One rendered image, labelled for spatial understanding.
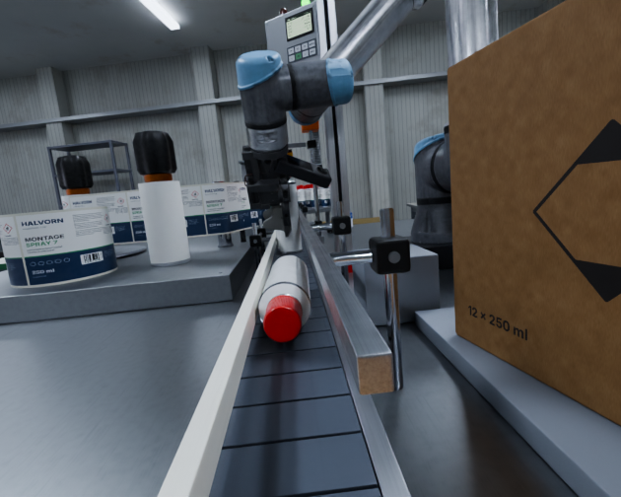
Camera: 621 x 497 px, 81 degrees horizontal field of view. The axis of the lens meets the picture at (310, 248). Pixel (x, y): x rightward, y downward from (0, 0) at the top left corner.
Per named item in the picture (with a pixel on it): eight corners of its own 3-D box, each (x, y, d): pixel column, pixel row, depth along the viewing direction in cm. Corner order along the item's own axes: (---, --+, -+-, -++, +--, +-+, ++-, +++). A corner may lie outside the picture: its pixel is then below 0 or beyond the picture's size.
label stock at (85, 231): (-5, 294, 68) (-24, 217, 66) (27, 275, 86) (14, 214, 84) (114, 275, 76) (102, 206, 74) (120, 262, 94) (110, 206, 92)
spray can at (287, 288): (269, 255, 50) (247, 298, 30) (306, 252, 51) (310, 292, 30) (273, 292, 51) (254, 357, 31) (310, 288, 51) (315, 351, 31)
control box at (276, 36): (291, 101, 108) (284, 33, 105) (342, 88, 99) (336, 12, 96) (269, 95, 99) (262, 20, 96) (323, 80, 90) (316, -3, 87)
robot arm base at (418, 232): (406, 237, 94) (403, 198, 92) (466, 232, 92) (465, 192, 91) (418, 246, 79) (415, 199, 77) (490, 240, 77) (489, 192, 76)
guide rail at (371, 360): (297, 214, 118) (297, 209, 118) (301, 213, 118) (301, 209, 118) (361, 396, 12) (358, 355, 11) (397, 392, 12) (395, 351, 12)
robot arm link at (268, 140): (286, 113, 68) (288, 129, 62) (288, 137, 71) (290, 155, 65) (245, 116, 68) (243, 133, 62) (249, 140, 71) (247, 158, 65)
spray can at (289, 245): (282, 250, 88) (273, 165, 85) (303, 249, 88) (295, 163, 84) (279, 254, 83) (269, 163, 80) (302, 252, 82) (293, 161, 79)
